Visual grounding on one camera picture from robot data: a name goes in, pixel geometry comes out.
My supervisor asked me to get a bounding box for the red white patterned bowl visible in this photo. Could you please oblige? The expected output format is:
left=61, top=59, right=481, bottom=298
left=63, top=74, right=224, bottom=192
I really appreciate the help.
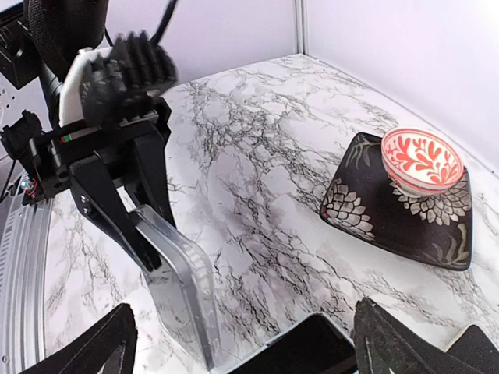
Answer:
left=380, top=128, right=464, bottom=198

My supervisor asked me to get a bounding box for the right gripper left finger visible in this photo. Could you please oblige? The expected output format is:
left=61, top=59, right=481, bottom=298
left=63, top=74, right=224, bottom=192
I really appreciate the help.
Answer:
left=24, top=303, right=137, bottom=374

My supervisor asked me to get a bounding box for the clear magsafe phone case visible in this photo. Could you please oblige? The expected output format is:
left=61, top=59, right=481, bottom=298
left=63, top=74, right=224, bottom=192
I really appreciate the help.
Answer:
left=131, top=205, right=221, bottom=370

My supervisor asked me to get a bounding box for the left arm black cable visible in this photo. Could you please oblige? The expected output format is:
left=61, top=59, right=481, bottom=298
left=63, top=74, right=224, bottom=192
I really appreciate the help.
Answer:
left=150, top=0, right=180, bottom=44

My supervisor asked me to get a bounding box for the black square floral plate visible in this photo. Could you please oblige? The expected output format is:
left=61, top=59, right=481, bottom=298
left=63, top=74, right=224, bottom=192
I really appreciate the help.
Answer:
left=319, top=132, right=473, bottom=271

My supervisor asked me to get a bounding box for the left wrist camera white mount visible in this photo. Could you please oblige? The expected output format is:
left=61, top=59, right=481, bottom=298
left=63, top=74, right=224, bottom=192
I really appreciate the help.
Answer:
left=58, top=30, right=179, bottom=128

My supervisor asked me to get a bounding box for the front aluminium rail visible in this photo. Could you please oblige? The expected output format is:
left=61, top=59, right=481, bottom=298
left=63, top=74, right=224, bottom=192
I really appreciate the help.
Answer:
left=1, top=195, right=51, bottom=373

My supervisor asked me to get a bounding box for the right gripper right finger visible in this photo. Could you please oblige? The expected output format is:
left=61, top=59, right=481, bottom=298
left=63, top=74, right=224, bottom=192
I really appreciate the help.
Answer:
left=354, top=298, right=462, bottom=373

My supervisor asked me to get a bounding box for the left aluminium frame post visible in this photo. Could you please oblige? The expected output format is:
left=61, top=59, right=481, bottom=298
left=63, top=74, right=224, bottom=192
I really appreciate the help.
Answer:
left=293, top=0, right=307, bottom=55

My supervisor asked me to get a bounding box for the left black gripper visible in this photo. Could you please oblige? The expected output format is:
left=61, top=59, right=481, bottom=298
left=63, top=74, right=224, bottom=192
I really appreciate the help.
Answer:
left=1, top=97, right=175, bottom=271

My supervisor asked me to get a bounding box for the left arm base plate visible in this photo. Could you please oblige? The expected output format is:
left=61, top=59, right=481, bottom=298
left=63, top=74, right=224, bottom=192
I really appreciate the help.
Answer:
left=20, top=175, right=51, bottom=206

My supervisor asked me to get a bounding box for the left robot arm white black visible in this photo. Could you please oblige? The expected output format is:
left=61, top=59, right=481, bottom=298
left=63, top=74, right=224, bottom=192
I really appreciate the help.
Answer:
left=1, top=1, right=178, bottom=272

